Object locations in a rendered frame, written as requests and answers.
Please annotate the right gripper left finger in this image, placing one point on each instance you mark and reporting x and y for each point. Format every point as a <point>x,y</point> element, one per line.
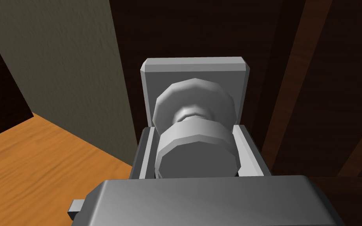
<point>145,157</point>

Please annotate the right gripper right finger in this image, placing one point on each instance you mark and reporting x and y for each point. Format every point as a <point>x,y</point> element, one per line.
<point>251,157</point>

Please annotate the grey door knob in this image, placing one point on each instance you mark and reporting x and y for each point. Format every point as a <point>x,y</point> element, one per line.
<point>196,141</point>

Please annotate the dark brown wooden door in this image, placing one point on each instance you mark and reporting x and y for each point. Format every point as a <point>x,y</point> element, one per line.
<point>309,94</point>

